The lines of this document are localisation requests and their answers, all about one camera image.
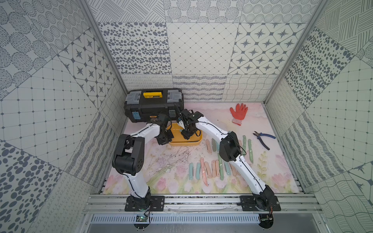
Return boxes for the yellow plastic storage tray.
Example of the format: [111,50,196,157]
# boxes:
[167,123,203,147]

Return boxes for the sage green fruit knife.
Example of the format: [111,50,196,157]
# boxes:
[211,139,217,152]

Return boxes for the mint folding knife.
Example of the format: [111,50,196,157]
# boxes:
[195,163,201,180]

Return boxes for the long coral fruit knife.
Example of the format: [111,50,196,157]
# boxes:
[200,157,208,186]

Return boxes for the pink folding fruit knife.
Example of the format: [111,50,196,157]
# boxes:
[205,162,212,179]

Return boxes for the green folding fruit knife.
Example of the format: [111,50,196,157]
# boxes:
[218,157,224,181]

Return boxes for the light green knife handle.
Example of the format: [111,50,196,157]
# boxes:
[242,135,247,155]

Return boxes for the teal folding fruit knife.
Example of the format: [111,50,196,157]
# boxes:
[224,161,231,176]

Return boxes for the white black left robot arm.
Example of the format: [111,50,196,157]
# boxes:
[112,114,173,207]

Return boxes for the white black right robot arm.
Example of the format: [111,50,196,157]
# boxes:
[176,109,276,210]

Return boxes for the black Deli toolbox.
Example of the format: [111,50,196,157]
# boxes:
[124,88,184,123]

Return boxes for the red work glove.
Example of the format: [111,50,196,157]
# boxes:
[230,103,248,126]

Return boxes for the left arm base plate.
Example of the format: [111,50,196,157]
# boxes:
[125,195,165,212]

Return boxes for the blue handled pliers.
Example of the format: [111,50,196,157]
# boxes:
[253,130,276,151]

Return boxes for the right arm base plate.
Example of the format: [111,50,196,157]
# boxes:
[238,195,281,212]

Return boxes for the aluminium front rail frame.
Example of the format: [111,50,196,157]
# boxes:
[76,192,332,233]

